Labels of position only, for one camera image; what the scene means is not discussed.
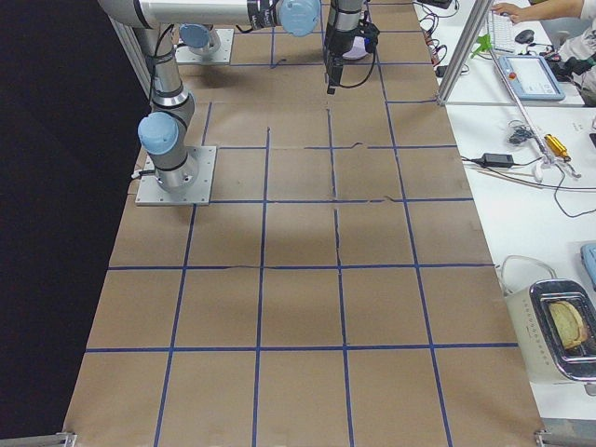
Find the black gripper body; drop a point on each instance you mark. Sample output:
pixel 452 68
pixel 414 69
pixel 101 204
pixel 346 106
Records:
pixel 336 44

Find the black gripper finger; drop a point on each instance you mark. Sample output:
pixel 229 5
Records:
pixel 331 88

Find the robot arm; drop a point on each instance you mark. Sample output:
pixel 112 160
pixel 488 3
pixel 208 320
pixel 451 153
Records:
pixel 163 132
pixel 152 20

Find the lavender plate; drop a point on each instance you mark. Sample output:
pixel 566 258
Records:
pixel 358 50

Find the person hand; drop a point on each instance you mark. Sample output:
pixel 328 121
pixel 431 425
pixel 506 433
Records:
pixel 514 13

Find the white keyboard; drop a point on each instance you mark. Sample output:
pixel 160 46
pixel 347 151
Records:
pixel 500 30

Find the black power adapter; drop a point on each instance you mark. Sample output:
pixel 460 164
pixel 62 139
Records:
pixel 491 160

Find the black computer mouse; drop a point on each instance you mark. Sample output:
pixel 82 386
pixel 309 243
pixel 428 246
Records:
pixel 525 37

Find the teach pendant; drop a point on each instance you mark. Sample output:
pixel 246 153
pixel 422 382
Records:
pixel 530 78

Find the yellow tool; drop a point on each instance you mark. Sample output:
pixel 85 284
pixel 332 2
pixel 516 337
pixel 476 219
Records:
pixel 557 147

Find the toast slice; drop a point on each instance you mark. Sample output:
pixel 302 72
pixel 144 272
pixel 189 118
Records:
pixel 570 325

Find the cream toaster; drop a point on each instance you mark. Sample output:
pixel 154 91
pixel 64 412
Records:
pixel 546 361

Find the aluminium frame post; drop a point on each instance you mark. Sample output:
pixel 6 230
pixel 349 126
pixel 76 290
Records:
pixel 468 37

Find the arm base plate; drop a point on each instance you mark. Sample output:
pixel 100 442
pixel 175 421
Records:
pixel 191 184
pixel 217 52

